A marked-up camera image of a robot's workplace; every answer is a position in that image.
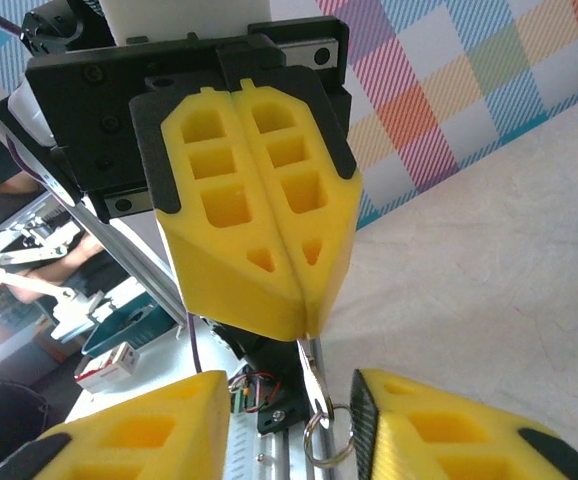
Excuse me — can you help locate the red white carton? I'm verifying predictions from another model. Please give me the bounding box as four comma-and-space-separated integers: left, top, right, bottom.
72, 341, 141, 396

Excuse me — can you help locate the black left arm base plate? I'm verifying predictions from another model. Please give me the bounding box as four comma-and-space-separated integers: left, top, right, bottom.
254, 372, 311, 436

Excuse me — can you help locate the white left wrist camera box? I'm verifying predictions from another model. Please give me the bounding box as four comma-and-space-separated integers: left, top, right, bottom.
7, 82, 56, 147

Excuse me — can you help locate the grey slotted cable duct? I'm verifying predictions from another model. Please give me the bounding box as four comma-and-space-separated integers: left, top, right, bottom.
222, 413, 263, 480

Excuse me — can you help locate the long aluminium base rail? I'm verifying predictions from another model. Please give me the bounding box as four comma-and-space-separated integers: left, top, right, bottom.
256, 339, 363, 480

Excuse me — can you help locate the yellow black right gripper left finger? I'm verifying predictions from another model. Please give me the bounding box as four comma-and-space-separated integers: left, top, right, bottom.
0, 370, 231, 480

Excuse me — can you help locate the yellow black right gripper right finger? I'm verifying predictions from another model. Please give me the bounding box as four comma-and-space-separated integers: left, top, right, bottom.
349, 368, 578, 480

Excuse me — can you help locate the silver key ring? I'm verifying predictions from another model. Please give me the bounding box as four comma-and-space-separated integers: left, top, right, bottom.
302, 402, 356, 469

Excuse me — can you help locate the teal plastic bin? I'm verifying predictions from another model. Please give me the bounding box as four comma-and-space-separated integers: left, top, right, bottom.
81, 294, 179, 359

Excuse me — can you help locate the person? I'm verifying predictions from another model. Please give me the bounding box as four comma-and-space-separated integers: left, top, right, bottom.
0, 172, 108, 306

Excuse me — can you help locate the black bag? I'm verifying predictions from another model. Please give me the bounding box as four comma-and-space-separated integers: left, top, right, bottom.
0, 379, 53, 464

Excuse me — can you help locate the silver key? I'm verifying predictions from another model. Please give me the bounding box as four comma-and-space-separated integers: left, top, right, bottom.
296, 338, 331, 431

